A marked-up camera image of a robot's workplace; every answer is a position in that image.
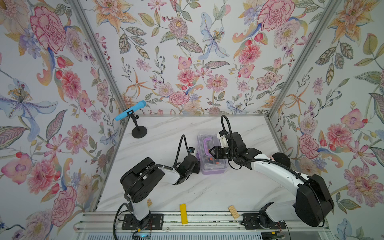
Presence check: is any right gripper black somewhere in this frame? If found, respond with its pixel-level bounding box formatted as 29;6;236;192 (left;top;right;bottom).
208;145;237;162

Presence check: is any purple plastic tool box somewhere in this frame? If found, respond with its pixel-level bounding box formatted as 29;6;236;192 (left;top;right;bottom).
197;132;228;175

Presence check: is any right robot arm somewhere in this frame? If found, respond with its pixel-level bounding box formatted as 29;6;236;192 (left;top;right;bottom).
209;131;334;228

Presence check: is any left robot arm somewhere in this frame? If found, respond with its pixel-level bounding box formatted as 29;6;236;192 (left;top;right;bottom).
120;155;200;221

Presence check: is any small wooden tag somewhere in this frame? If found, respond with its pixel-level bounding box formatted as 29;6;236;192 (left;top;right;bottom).
147;199;153;207

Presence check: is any black microphone stand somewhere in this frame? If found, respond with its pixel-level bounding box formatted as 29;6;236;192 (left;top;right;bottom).
128;113;148;139

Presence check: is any black round pad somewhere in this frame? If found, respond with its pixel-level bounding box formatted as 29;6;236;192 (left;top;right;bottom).
272;153;291;168

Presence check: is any blue microphone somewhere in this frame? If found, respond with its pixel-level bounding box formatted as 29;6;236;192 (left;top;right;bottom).
115;101;147;121

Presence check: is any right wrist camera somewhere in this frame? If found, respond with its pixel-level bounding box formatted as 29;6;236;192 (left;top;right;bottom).
217;130;229;148

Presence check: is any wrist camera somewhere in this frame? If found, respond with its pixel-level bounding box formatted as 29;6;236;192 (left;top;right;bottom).
188;147;196;156
217;130;229;148

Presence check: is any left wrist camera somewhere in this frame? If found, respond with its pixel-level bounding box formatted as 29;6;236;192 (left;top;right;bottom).
188;147;196;156

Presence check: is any yellow block on rail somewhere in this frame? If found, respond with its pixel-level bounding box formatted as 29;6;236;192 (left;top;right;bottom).
180;204;188;225

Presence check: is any wooden block on rail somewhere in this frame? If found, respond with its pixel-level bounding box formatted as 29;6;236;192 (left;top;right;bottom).
228;205;240;220

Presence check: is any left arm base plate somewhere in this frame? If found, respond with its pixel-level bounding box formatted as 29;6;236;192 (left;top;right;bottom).
122;213;164;230

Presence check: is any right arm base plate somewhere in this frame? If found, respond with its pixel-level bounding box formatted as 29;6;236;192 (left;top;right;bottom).
240;213;287;231

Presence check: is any aluminium front rail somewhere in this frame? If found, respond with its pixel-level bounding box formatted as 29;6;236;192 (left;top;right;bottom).
74;212;330;234

